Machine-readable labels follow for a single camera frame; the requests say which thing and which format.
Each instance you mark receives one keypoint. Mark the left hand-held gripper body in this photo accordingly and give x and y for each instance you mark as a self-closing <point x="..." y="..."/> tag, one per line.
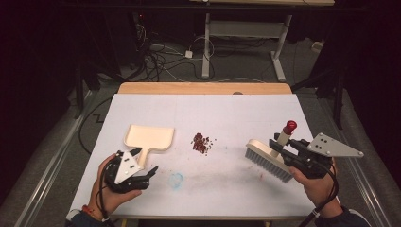
<point x="126" y="167"/>

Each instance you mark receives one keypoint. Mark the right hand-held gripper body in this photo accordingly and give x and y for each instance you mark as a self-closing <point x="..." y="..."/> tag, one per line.
<point x="310" y="164"/>

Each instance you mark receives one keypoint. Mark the cream brush with red cap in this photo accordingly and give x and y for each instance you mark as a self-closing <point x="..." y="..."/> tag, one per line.
<point x="261" y="150"/>

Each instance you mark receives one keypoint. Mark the cream dustpan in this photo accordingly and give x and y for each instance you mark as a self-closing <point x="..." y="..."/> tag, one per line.
<point x="148" y="137"/>

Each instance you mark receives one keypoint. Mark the pile of red scraps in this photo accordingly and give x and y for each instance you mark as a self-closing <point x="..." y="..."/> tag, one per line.
<point x="200" y="144"/>

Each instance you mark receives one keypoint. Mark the person's right hand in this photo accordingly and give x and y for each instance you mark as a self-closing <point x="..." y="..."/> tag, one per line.
<point x="315" y="189"/>

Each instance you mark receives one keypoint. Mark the person's left hand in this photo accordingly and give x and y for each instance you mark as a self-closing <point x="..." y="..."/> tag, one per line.
<point x="112" y="198"/>

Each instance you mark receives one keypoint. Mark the black stand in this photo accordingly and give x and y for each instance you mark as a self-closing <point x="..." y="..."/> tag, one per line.
<point x="338" y="101"/>

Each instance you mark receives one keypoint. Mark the white table mat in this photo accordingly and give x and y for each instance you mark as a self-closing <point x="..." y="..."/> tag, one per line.
<point x="205" y="113"/>

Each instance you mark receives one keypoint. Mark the wooden table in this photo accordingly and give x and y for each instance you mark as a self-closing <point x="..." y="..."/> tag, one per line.
<point x="205" y="88"/>

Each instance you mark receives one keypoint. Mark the white power adapter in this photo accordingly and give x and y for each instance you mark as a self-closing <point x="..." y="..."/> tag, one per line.
<point x="188" y="54"/>

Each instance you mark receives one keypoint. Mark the metal floor rail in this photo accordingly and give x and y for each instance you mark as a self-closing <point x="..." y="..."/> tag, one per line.
<point x="53" y="170"/>
<point x="362" y="183"/>

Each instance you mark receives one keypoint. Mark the white desk frame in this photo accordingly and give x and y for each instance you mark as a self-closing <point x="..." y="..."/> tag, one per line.
<point x="206" y="47"/>

